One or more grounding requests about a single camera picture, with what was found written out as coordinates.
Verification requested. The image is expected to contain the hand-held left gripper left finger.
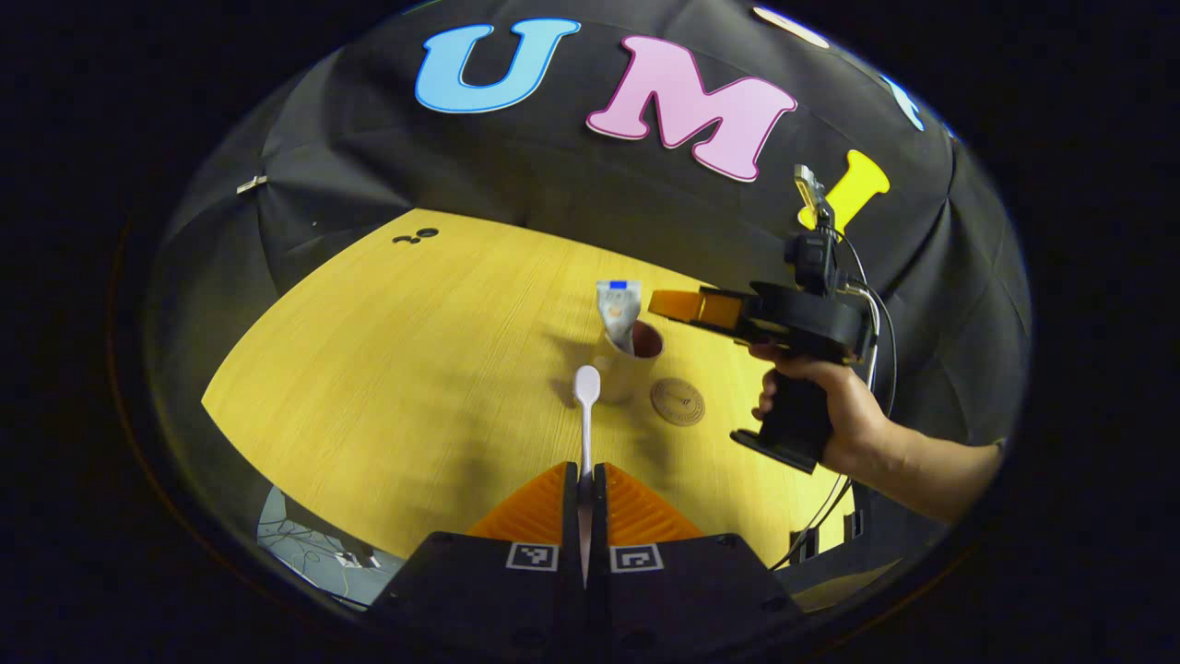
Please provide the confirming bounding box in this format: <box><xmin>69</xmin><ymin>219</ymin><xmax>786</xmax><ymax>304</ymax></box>
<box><xmin>369</xmin><ymin>461</ymin><xmax>588</xmax><ymax>652</ymax></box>

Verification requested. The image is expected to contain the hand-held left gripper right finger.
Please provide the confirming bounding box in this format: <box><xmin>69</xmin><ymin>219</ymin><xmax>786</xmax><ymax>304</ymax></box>
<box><xmin>590</xmin><ymin>461</ymin><xmax>814</xmax><ymax>648</ymax></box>

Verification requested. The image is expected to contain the white toothpaste tube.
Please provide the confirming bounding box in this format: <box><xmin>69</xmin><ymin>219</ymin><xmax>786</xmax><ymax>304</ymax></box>
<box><xmin>596</xmin><ymin>279</ymin><xmax>643</xmax><ymax>357</ymax></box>

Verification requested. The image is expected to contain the beige cup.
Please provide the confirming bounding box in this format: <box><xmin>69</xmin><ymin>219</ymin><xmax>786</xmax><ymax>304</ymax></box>
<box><xmin>593</xmin><ymin>318</ymin><xmax>666</xmax><ymax>405</ymax></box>

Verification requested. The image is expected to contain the white toothbrush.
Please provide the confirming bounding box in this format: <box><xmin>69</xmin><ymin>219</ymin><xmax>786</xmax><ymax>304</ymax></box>
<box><xmin>573</xmin><ymin>365</ymin><xmax>603</xmax><ymax>591</ymax></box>

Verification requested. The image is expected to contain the round brown coaster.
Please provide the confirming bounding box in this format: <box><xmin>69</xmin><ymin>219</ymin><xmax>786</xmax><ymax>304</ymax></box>
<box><xmin>650</xmin><ymin>377</ymin><xmax>707</xmax><ymax>428</ymax></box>

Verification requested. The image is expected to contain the wooden desktop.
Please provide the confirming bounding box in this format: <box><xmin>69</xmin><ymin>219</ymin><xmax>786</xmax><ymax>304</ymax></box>
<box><xmin>201</xmin><ymin>207</ymin><xmax>858</xmax><ymax>614</ymax></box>

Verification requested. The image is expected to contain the black backdrop cloth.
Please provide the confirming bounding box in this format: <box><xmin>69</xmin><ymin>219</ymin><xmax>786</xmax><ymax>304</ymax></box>
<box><xmin>143</xmin><ymin>0</ymin><xmax>1033</xmax><ymax>462</ymax></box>

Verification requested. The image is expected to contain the white cable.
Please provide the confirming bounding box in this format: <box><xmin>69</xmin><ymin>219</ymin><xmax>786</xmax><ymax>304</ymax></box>
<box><xmin>839</xmin><ymin>281</ymin><xmax>884</xmax><ymax>393</ymax></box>

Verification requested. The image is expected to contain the black cable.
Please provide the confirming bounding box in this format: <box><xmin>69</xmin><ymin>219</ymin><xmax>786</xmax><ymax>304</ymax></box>
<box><xmin>770</xmin><ymin>226</ymin><xmax>900</xmax><ymax>571</ymax></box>

